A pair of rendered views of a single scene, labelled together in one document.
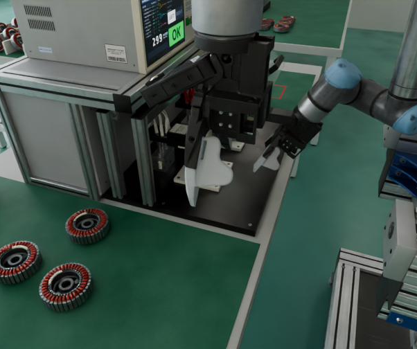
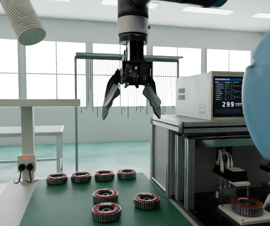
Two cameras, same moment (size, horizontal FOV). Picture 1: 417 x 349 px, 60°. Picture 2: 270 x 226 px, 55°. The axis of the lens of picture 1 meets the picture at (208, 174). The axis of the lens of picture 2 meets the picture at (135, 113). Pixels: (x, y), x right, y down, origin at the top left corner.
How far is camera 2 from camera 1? 0.62 m
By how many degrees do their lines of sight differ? 62
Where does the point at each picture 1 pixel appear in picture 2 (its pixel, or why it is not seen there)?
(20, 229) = (124, 191)
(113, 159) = (177, 167)
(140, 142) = (186, 155)
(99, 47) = (196, 106)
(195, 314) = not seen: outside the picture
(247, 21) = (125, 26)
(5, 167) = not seen: hidden behind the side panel
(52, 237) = (130, 199)
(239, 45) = (123, 37)
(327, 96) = not seen: outside the picture
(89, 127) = (172, 145)
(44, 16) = (182, 93)
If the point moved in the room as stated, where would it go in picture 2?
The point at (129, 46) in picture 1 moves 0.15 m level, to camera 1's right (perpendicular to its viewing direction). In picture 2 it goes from (206, 103) to (237, 104)
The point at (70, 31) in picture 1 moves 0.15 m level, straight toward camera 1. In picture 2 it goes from (189, 99) to (174, 99)
